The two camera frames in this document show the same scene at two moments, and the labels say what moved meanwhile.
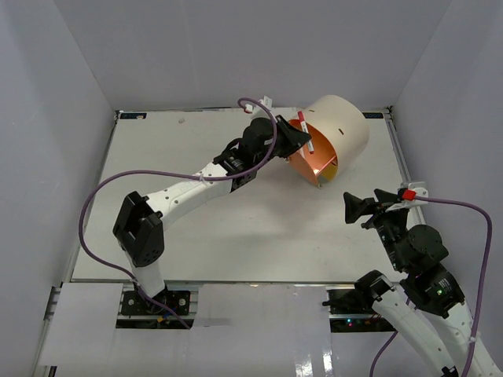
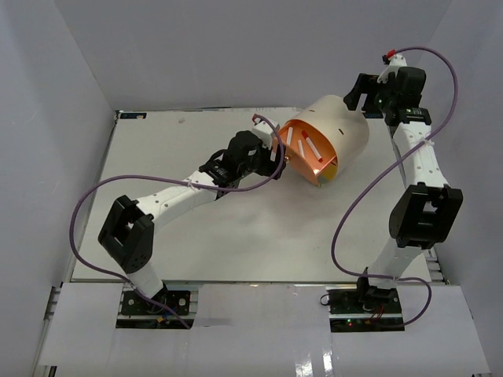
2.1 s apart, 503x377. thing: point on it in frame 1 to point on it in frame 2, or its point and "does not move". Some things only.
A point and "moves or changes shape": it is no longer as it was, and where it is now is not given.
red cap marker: [303, 123] moves or changes shape
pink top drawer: [306, 163] does not move
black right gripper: [354, 207] to [365, 85]
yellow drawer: [328, 174] does not move
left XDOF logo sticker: [132, 115] does not move
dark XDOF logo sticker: [373, 115] does not move
